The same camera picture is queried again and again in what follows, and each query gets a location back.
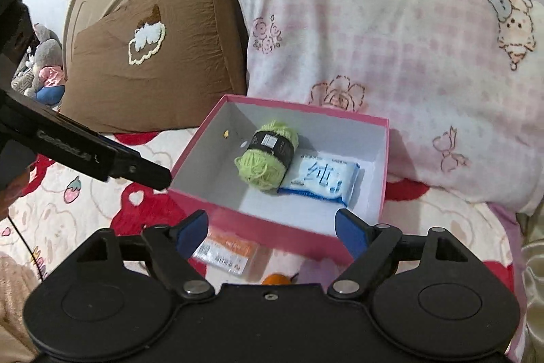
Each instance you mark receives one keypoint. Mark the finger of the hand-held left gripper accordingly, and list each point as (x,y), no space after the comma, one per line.
(140,169)

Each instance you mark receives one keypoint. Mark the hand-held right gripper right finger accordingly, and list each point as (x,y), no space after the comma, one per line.
(350,233)

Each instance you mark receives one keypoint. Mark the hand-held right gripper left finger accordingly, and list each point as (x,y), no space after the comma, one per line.
(191,235)

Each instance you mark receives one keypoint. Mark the clear plastic case orange label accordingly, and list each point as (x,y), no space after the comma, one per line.
(229,254)

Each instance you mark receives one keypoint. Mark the pink cardboard box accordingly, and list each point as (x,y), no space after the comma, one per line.
(297,231)

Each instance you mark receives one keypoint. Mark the blue wet wipes packet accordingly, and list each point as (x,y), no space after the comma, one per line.
(323,178)

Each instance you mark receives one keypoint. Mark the orange makeup sponge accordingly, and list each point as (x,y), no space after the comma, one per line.
(276,280)

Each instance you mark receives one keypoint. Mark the green yarn ball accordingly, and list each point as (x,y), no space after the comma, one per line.
(263,167)

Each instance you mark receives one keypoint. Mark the grey plush toy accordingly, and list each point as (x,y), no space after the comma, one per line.
(46,52)

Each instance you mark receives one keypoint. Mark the brown pillow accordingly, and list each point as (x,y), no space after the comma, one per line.
(148,91)

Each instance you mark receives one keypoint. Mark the bear printed blanket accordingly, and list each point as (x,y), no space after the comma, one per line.
(446,227)

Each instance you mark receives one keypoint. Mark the beige fluffy cloth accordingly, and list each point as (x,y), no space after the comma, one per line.
(17,295)

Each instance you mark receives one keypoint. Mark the gold satin cloth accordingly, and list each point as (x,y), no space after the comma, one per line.
(533,282)

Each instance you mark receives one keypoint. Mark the pink checked pillow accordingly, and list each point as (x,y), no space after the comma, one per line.
(403,48)

